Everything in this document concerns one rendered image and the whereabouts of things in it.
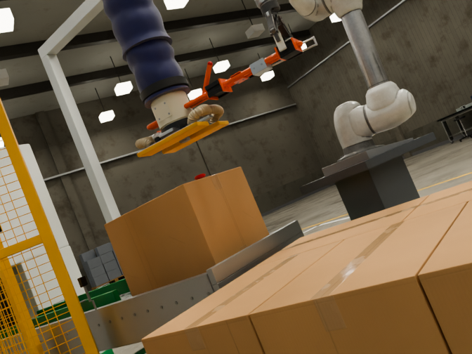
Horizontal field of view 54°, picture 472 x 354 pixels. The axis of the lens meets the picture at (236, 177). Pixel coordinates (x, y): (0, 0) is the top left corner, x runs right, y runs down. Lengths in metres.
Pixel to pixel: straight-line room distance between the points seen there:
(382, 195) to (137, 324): 1.24
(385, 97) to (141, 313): 1.46
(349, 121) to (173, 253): 1.06
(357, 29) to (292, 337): 1.66
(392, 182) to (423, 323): 1.47
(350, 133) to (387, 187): 0.32
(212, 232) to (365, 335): 1.05
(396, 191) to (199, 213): 0.98
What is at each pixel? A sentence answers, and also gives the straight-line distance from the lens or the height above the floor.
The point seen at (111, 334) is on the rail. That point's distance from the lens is 2.30.
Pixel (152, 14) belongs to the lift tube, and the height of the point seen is 1.71.
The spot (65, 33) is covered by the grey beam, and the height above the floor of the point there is 3.12.
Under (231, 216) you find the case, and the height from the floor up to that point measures 0.75.
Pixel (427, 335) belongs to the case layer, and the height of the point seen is 0.43.
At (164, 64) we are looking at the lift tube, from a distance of 2.12.
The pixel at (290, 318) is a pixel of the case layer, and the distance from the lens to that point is 1.06.
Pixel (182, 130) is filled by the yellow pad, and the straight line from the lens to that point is 1.96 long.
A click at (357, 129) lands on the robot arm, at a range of 2.36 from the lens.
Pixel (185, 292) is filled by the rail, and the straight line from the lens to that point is 1.87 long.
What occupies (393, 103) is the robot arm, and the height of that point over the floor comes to 0.94.
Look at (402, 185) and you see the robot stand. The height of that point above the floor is 0.57.
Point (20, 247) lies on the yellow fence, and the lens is 2.31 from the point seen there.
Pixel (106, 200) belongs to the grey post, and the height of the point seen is 1.38.
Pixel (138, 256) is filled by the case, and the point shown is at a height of 0.75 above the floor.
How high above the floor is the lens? 0.78
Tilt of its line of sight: 3 degrees up
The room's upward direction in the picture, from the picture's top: 23 degrees counter-clockwise
